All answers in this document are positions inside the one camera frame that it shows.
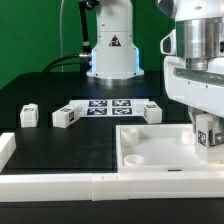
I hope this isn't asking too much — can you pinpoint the white U-shaped obstacle fence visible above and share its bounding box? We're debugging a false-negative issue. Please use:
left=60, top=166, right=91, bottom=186
left=0, top=133, right=224, bottom=202

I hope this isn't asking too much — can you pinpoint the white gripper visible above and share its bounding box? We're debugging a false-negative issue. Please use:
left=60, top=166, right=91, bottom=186
left=188, top=106, right=224, bottom=146

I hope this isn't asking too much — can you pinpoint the white square tabletop part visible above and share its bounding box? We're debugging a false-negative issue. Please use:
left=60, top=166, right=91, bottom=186
left=116, top=124, right=224, bottom=173

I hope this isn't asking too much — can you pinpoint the black cable at base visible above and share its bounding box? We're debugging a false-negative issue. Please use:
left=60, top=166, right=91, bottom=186
left=42, top=53, right=92, bottom=73

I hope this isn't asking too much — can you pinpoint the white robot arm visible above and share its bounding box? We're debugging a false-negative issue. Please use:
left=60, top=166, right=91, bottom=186
left=79, top=0, right=224, bottom=120

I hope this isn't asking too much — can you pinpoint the grey thin cable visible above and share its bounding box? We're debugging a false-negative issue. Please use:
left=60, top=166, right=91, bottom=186
left=59, top=0, right=66, bottom=73

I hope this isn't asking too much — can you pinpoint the white sheet with tags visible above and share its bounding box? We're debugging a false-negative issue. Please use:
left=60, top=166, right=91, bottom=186
left=69, top=99, right=149, bottom=117

